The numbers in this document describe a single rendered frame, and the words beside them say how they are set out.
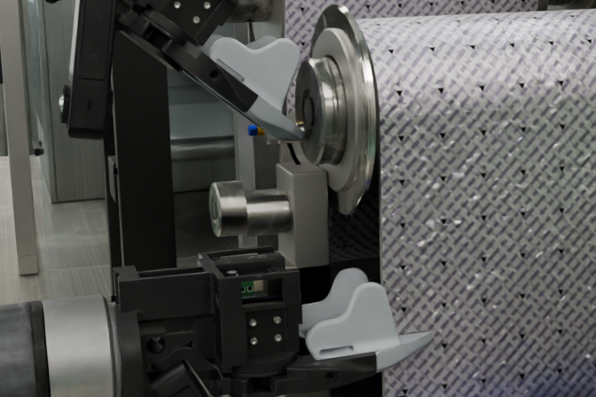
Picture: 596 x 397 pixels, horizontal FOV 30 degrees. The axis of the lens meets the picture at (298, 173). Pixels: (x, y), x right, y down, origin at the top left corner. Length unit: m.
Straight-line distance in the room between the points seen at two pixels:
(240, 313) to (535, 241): 0.22
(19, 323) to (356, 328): 0.21
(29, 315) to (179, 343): 0.10
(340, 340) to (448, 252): 0.10
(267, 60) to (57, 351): 0.24
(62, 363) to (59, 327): 0.02
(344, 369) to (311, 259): 0.12
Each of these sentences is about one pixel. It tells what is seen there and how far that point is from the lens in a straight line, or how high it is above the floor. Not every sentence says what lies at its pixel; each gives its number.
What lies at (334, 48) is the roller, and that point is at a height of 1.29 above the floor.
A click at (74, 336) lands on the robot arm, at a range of 0.69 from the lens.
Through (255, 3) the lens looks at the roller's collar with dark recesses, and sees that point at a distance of 0.99.
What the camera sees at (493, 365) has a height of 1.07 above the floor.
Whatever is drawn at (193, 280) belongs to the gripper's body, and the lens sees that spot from 0.70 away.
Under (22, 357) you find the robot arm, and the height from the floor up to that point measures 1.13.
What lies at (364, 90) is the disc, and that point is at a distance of 0.72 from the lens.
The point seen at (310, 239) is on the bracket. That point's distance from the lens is 0.81.
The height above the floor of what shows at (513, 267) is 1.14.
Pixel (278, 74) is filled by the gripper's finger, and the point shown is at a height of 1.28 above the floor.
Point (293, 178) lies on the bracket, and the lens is 0.80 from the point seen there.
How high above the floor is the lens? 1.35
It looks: 10 degrees down
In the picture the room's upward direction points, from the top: 2 degrees counter-clockwise
